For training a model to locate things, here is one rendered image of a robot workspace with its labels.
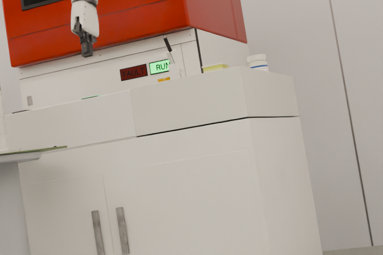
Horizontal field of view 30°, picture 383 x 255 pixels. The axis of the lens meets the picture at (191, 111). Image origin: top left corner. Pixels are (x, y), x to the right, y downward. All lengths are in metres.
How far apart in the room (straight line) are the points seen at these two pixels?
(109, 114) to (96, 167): 0.17
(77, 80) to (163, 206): 1.00
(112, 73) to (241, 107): 0.98
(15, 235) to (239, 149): 0.68
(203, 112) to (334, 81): 2.12
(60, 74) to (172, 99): 1.00
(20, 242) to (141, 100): 0.53
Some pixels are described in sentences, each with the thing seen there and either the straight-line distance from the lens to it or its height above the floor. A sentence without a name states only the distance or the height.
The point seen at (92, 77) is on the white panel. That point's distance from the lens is 2.92.
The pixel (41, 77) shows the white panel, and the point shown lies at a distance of 3.04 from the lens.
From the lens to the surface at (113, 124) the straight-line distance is 2.16.
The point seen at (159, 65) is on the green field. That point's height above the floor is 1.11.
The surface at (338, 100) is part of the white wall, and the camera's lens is 4.08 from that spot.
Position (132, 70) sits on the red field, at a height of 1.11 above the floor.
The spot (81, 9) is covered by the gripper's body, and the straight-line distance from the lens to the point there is 2.27.
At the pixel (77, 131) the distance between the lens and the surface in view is 2.22.
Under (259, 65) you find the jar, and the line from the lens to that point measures 2.57.
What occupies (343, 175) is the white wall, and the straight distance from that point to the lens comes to 4.09.
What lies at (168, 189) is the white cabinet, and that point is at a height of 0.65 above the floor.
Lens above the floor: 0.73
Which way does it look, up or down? 4 degrees up
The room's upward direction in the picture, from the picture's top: 9 degrees counter-clockwise
